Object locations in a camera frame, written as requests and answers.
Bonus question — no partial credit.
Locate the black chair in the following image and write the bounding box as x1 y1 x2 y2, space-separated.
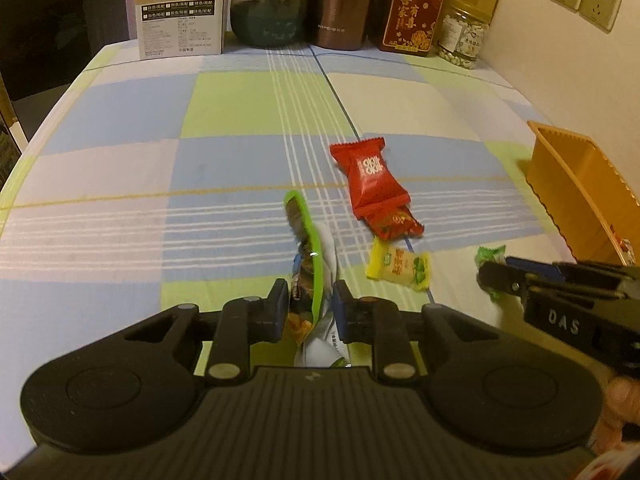
1 0 129 101

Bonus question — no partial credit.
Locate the checkered tablecloth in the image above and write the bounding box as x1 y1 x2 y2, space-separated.
1 41 570 467

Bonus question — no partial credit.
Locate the white green snack bag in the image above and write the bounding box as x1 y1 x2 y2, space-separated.
284 191 350 367

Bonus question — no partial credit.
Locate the white product box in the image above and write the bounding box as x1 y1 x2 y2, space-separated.
134 0 226 60

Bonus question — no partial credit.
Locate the red gift box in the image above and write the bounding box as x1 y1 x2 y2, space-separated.
371 0 445 56

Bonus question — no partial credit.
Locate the red patterned candy packet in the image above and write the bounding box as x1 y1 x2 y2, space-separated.
617 238 637 266

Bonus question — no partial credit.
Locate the red snack pouch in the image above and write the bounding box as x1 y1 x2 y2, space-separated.
330 136 410 220

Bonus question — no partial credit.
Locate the person's right hand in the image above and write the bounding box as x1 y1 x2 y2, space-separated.
591 376 640 455

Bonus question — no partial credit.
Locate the brown metal canister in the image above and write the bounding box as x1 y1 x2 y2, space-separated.
304 0 373 51

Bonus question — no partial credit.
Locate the green candy wrapper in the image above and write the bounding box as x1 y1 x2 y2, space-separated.
473 244 509 302

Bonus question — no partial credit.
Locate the yellow green candy packet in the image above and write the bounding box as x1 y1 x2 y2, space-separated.
366 237 431 292

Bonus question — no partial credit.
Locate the orange plastic tray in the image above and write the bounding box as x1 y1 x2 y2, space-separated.
526 120 639 266

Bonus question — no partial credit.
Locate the clear jar yellow lid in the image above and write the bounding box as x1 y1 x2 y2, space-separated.
438 0 491 70

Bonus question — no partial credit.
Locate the green glass jar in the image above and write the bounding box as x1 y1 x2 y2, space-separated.
230 0 307 49

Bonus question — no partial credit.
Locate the blue milk carton box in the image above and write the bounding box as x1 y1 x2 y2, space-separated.
0 117 22 188

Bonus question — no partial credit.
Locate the red candy with gold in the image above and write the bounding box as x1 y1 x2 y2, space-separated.
364 206 424 242

